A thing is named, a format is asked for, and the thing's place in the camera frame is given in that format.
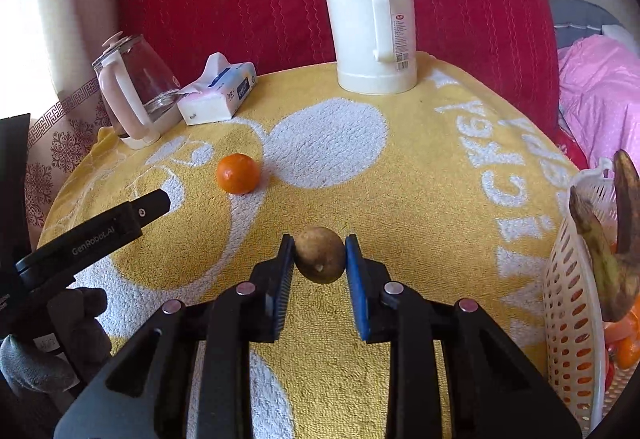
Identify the small tangerine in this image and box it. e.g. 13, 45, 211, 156
216, 153, 261, 195

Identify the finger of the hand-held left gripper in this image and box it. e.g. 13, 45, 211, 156
127, 189, 171, 228

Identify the white thermos flask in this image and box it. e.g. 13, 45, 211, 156
324, 0, 418, 94

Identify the brown kiwi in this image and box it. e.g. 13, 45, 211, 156
293, 226, 347, 284

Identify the glass electric kettle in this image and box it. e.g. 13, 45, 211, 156
92, 33, 183, 150

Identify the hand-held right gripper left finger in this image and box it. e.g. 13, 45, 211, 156
54, 234, 296, 439

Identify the yellow and white towel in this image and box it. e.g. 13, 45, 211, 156
37, 51, 596, 439

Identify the patterned beige curtain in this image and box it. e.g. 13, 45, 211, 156
0, 0, 121, 245

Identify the grey cushion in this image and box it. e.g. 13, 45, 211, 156
547, 0, 626, 50

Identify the white plastic basket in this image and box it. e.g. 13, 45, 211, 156
542, 158, 640, 425

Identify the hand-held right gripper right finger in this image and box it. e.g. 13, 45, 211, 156
344, 234, 583, 439

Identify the pink dotted blanket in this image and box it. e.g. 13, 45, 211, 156
556, 35, 640, 170

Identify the plastic bag of tangerines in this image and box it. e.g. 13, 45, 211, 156
602, 314, 640, 370

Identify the person's left hand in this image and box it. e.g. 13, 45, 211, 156
0, 286, 113, 400

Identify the overripe spotted banana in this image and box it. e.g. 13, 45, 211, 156
569, 149, 640, 323

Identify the white tissue pack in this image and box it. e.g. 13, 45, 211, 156
177, 53, 258, 126

